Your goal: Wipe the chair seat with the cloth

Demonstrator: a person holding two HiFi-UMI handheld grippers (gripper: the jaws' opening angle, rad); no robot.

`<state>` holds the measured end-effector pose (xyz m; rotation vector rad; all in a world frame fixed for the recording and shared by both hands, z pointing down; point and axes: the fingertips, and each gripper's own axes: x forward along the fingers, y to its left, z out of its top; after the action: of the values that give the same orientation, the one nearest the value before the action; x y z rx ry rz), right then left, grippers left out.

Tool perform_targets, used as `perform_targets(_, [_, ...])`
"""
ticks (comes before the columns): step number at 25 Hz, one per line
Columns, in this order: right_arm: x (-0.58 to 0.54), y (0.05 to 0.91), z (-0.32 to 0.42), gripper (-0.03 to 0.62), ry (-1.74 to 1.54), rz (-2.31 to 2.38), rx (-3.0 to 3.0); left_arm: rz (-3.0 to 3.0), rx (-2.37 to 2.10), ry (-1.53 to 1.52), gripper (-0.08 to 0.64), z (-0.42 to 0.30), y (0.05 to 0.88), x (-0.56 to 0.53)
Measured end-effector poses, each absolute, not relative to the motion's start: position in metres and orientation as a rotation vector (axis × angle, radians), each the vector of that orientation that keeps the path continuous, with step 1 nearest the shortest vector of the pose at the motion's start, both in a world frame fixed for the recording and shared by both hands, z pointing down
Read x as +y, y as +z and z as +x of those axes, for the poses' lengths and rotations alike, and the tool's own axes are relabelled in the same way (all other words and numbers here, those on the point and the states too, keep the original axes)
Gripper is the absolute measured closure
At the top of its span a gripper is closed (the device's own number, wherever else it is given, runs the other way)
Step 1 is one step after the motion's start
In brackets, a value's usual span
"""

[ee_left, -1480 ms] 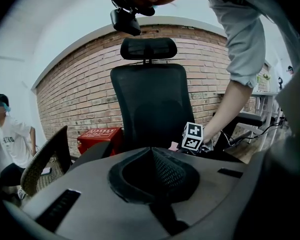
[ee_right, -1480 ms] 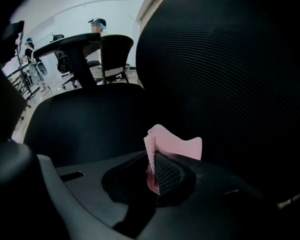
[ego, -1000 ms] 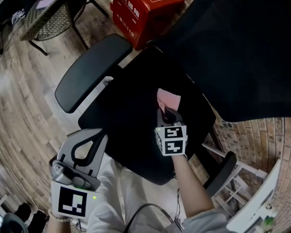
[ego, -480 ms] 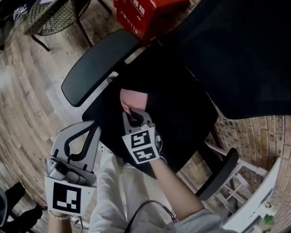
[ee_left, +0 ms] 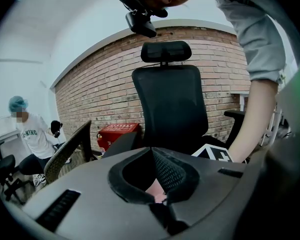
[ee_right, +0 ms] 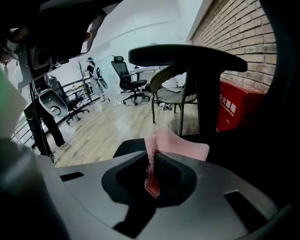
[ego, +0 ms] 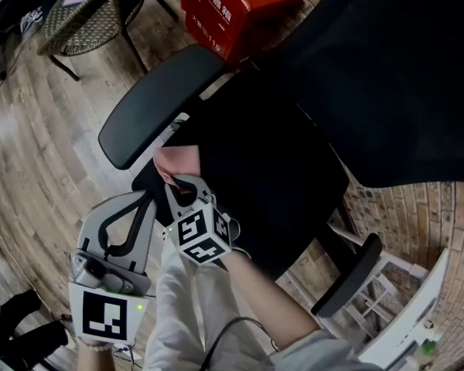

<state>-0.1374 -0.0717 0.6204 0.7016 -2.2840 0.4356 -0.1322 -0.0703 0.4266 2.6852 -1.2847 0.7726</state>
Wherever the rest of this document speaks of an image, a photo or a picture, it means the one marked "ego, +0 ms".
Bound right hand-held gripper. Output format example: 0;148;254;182
164;173;241;267

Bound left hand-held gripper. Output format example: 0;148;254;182
67;189;159;345

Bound pink cloth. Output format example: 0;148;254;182
153;144;202;195

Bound black office chair seat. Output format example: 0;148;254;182
131;67;351;281

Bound person's right forearm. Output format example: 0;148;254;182
218;251;321;349

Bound person's left forearm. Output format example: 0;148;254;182
76;338;115;371

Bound black chair armrest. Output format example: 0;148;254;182
97;44;227;171
311;233;384;318

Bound person's white trousers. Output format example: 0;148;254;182
142;241;275;371

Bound red fire extinguisher box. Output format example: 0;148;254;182
179;0;305;67

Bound brown wicker chair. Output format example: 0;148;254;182
36;0;179;83

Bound black mesh chair backrest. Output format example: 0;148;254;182
251;0;464;189

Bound small green plant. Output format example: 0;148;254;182
417;318;442;361

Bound white bead bracelet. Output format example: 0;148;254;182
77;338;111;353

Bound thick black cable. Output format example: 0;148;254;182
203;317;280;371

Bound white desk with cross frame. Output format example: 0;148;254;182
320;247;449;371

